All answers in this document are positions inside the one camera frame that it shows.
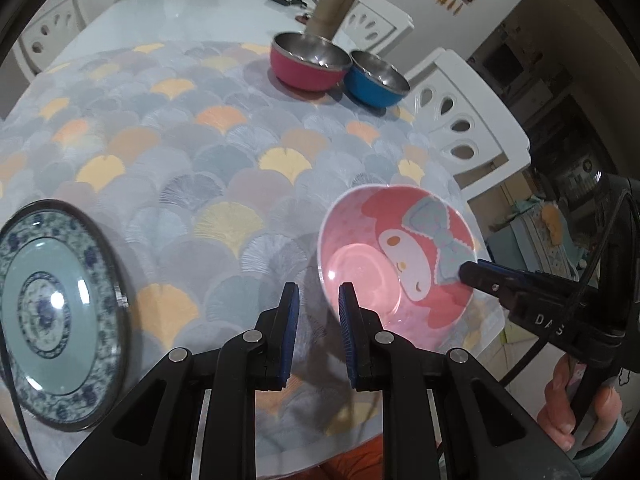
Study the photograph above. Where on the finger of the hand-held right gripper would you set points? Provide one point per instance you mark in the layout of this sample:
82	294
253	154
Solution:
515	271
480	275

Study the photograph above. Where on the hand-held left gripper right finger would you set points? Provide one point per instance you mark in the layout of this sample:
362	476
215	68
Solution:
347	345

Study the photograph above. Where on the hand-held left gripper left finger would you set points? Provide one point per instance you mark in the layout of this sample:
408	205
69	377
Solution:
289	340

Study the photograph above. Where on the pink polka dot bowl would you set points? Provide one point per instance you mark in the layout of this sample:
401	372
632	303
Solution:
370	270

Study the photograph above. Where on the blue steel bowl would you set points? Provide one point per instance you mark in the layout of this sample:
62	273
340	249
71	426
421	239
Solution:
365	90

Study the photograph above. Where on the blue patterned porcelain plate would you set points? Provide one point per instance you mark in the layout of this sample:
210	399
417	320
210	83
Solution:
55	305

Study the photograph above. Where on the red steel bowl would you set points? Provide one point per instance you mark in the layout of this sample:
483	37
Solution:
295	72

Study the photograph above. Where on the person's right hand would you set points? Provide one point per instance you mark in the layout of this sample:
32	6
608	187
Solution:
560	410

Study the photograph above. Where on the pale blue printed bag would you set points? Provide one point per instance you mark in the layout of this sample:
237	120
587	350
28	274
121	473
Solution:
545	240

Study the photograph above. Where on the person's orange clothing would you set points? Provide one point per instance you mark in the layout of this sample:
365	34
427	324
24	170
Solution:
375	462

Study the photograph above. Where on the white dining chair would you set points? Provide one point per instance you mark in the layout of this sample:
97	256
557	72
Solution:
385	25
480	110
55	35

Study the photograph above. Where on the dark wooden shelf unit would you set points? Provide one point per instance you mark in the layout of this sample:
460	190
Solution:
540	85

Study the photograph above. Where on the ginkgo leaf print tablecloth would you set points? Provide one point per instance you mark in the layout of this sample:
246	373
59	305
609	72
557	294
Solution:
200	160

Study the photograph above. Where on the hanging yellow ornaments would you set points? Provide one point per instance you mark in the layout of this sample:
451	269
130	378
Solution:
447	2

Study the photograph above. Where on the tan metal thermos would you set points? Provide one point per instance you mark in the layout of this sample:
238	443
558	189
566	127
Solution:
332	10

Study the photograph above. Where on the small dark red object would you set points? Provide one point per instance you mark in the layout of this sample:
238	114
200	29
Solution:
306	16

